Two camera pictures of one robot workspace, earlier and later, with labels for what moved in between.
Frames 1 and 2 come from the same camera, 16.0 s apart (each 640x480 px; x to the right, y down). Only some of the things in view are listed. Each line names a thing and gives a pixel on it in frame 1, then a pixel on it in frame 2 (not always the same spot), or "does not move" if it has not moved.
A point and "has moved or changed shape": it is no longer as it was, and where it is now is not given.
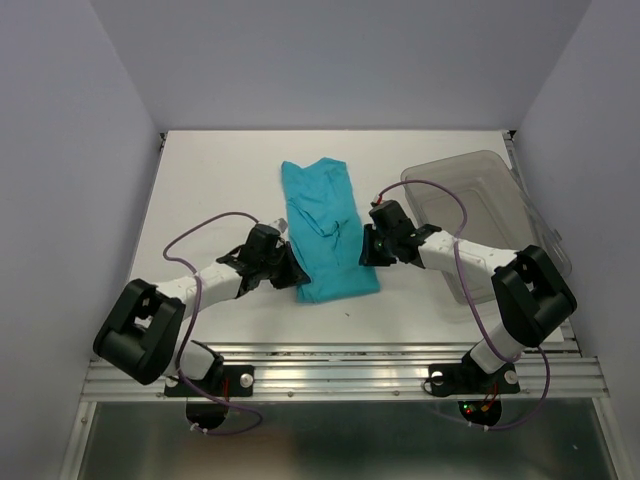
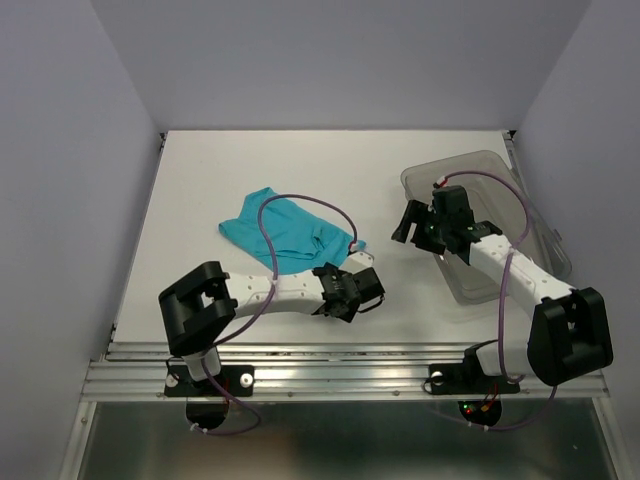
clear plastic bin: [501, 212] does not move
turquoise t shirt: [323, 210] has moved or changed shape
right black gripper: [368, 256] -> [414, 212]
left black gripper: [293, 276] -> [347, 316]
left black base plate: [225, 381] does not move
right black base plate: [470, 379] does not move
